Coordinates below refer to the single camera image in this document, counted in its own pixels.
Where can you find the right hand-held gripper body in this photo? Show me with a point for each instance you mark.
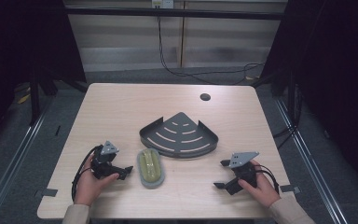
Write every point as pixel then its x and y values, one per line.
pixel 242 169

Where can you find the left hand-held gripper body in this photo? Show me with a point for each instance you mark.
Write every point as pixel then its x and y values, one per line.
pixel 103 163

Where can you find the yellow-green soap bar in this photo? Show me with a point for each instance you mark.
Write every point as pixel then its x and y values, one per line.
pixel 150 166

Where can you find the dark grey corner shelf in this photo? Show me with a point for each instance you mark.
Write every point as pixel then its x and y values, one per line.
pixel 180 137

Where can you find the person's left hand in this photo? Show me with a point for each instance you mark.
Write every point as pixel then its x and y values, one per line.
pixel 90 186

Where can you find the person's right hand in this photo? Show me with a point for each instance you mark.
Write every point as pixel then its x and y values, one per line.
pixel 262 189

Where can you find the grey tape piece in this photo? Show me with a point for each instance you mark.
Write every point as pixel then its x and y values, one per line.
pixel 290 188
pixel 49 192

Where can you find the black table grommet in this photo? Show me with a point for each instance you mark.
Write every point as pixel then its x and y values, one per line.
pixel 205 97

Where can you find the black metal stand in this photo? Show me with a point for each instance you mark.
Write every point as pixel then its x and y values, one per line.
pixel 34 93

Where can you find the yellow tape scrap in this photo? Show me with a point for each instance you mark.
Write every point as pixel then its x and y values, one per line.
pixel 24 98

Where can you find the black curtain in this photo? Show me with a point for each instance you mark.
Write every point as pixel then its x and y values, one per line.
pixel 335 77
pixel 18 46

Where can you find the black horizontal bar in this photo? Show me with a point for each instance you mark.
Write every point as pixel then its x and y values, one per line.
pixel 174 13

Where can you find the metal floor rail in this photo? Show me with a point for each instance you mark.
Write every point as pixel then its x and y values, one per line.
pixel 11 165
pixel 310 161

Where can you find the white wall socket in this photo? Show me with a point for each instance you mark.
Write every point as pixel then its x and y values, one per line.
pixel 162 3

